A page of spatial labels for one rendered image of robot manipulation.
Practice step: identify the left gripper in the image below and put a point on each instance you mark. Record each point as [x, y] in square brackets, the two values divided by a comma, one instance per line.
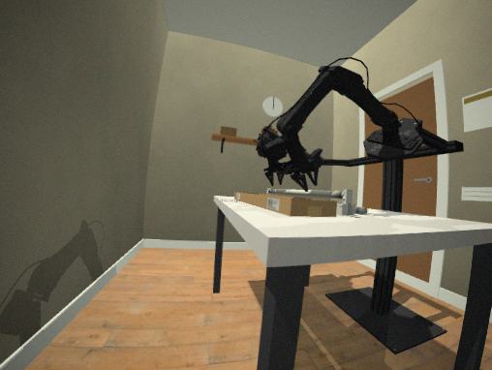
[300, 165]

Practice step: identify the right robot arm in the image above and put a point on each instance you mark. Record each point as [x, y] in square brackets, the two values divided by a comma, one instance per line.
[266, 138]

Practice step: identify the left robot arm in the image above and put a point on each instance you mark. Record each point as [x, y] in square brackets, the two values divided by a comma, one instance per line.
[351, 83]

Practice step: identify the white long tube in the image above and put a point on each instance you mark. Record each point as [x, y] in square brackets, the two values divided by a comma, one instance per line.
[361, 210]

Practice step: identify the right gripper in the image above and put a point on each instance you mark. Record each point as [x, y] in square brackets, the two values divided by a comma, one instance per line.
[273, 168]

